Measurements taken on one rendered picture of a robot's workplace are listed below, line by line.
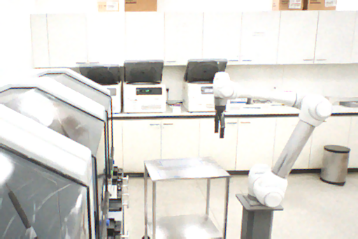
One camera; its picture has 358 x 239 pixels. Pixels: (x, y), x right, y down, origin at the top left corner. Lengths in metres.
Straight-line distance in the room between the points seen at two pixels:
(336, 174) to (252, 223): 2.65
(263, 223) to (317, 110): 0.89
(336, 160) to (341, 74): 1.51
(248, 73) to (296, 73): 0.71
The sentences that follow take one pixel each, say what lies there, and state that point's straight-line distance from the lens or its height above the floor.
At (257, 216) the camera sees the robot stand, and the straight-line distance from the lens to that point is 2.62.
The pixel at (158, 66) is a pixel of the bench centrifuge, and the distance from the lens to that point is 4.74.
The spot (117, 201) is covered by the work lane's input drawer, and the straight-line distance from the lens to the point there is 2.32.
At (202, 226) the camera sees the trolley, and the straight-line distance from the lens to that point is 3.11.
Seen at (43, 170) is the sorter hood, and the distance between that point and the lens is 1.01.
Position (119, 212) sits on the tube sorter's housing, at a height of 0.73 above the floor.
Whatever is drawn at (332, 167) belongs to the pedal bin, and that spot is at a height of 0.23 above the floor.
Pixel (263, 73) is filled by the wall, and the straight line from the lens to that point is 5.47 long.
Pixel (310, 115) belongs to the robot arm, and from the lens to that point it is 2.29.
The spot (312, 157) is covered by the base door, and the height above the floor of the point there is 0.25.
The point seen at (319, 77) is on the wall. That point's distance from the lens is 5.85.
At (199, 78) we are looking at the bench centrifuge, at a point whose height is 1.29.
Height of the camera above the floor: 1.81
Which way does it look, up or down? 14 degrees down
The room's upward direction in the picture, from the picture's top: 1 degrees counter-clockwise
